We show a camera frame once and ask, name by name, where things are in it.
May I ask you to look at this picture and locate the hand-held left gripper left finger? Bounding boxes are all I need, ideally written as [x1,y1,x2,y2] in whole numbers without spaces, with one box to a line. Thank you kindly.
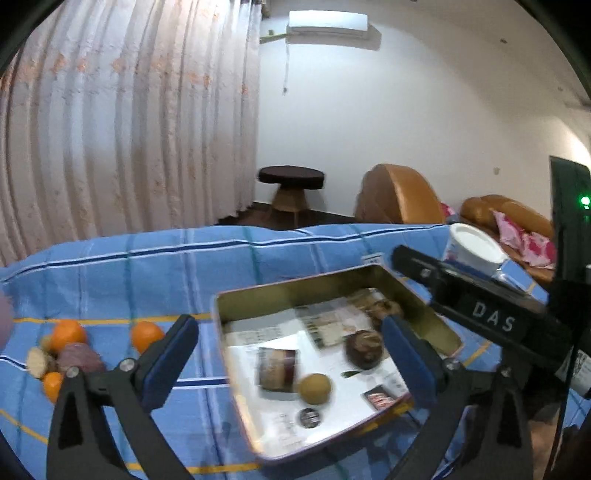
[46,314,200,480]

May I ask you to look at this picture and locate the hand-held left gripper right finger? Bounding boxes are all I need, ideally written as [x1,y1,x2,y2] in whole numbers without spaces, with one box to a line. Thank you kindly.
[381,316,539,480]

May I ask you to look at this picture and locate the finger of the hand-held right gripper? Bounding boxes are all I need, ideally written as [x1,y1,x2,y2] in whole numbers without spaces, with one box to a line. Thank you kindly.
[392,244,463,304]

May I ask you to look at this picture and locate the orange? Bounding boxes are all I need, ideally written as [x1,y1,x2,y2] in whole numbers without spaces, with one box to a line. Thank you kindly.
[42,372,64,403]
[50,319,88,354]
[131,321,165,354]

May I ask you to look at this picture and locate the rectangular metal tin box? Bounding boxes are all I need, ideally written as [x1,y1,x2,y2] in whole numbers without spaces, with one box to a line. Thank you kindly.
[212,264,464,462]

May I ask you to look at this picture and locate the white cup with lid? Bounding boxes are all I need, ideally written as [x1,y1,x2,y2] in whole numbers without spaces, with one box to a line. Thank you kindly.
[444,223,508,278]

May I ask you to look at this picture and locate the brown leather armchair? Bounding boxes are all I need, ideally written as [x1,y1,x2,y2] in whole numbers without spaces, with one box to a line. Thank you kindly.
[355,163,447,226]

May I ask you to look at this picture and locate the pink floral pillow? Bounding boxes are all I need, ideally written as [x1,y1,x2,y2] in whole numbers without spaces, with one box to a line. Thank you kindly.
[491,210,557,268]

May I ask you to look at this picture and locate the blue plaid bed sheet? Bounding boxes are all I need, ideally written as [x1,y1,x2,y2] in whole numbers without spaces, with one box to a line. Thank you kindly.
[0,223,555,480]

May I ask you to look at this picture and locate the small yellow-brown fruit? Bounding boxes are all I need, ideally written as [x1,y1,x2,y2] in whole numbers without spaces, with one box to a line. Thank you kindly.
[298,373,332,406]

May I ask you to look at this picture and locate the printed paper liner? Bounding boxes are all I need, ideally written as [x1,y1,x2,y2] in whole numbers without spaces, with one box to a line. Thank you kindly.
[224,295,413,457]

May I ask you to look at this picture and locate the brown leather sofa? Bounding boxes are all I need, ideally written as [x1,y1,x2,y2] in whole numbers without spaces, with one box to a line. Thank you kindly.
[461,194,556,283]

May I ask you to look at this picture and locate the beige cut fruit piece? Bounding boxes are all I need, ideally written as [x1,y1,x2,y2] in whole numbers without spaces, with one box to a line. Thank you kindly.
[25,347,48,378]

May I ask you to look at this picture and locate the dark round stool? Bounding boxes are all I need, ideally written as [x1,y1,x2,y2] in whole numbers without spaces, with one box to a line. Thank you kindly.
[257,165,327,228]

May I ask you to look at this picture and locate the white embroidered curtain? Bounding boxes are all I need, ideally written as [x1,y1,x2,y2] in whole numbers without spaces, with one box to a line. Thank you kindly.
[0,0,265,269]

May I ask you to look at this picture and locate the white air conditioner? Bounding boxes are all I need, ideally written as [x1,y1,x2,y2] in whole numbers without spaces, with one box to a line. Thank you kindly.
[286,10,370,40]

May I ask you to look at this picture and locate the black cable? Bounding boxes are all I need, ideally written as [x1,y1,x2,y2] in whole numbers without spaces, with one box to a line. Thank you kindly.
[544,337,583,480]

